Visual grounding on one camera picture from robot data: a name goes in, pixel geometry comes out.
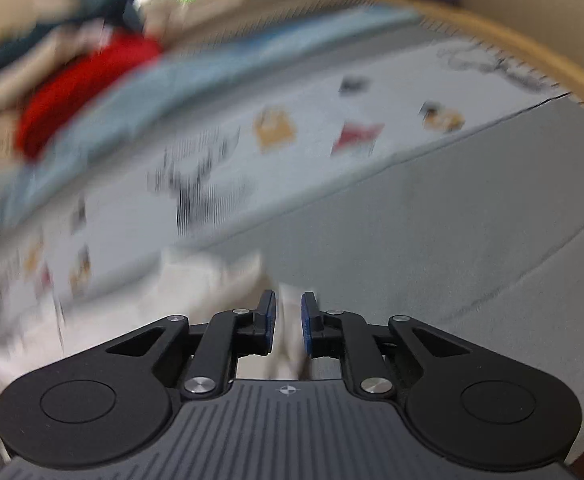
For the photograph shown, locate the white small garment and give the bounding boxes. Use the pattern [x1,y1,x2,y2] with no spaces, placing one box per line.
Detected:
[0,254,305,389]

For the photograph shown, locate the printed grey bed sheet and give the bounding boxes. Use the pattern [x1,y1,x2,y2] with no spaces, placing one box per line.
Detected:
[0,24,584,461]

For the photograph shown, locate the light blue blanket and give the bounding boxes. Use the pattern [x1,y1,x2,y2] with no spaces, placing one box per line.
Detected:
[0,0,421,230]

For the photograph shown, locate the red pillow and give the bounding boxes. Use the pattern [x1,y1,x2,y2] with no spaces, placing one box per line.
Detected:
[14,30,163,159]

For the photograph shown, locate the teal folded garment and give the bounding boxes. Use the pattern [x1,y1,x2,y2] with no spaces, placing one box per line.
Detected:
[0,0,143,70]

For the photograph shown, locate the wooden bed frame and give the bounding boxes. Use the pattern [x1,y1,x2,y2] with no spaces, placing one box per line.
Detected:
[321,0,584,126]

